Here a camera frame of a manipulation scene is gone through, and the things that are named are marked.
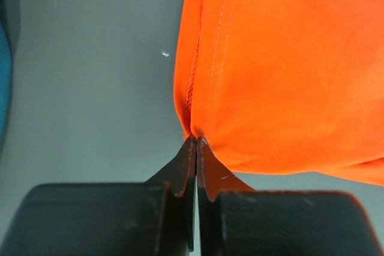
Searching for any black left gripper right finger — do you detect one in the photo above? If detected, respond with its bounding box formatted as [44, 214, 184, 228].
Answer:
[196, 138, 383, 255]

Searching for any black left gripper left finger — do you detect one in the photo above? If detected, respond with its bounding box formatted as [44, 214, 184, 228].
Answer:
[1, 138, 196, 255]

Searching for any folded blue t shirt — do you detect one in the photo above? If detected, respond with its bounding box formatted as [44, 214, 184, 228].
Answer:
[0, 25, 11, 137]

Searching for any orange t shirt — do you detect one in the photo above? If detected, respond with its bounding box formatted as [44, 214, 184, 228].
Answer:
[173, 0, 383, 185]

